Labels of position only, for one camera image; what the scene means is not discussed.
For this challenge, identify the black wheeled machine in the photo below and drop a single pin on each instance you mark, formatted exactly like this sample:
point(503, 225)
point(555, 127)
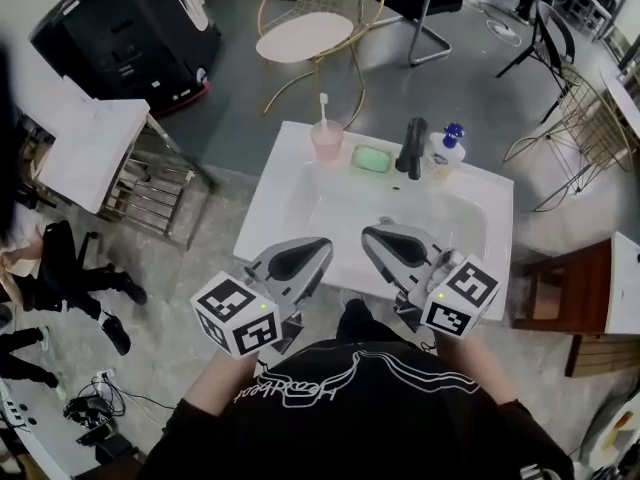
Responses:
point(125, 33)

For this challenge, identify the person's black printed shirt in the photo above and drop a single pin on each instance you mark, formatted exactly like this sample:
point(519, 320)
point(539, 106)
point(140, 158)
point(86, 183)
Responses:
point(380, 433)

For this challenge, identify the metal sink drain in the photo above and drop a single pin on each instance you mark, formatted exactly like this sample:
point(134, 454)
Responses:
point(386, 220)

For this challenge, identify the pink translucent cup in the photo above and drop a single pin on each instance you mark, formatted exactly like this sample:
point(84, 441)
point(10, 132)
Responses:
point(327, 145)

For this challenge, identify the white ceramic washbasin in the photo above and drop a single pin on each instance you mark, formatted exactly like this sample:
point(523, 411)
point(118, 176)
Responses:
point(325, 208)

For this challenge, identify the green soap bar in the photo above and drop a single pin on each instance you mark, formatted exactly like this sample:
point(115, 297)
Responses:
point(371, 159)

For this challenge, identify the black faucet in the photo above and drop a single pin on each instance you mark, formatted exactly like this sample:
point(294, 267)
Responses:
point(414, 143)

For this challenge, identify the blue pump soap bottle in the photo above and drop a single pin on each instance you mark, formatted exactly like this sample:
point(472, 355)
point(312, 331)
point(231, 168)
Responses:
point(445, 155)

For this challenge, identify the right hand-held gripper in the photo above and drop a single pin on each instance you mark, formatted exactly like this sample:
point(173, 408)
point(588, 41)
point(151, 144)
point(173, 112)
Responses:
point(400, 263)

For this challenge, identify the white toothbrush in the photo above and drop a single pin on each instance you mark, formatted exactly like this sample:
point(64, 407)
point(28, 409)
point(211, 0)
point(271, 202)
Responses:
point(324, 108)

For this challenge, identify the black folding chair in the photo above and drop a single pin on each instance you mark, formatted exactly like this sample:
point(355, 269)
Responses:
point(552, 38)

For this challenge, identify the brown wooden cabinet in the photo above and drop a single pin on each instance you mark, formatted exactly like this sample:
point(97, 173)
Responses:
point(570, 288)

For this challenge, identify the person's left forearm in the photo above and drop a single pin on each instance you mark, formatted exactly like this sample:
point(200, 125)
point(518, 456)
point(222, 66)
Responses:
point(222, 380)

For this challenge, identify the white table with metal rack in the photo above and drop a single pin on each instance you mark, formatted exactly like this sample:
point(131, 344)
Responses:
point(92, 153)

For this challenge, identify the person's right forearm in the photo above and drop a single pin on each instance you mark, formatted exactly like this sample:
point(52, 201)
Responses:
point(475, 368)

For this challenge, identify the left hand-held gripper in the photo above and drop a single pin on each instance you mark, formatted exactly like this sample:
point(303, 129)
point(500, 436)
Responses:
point(295, 273)

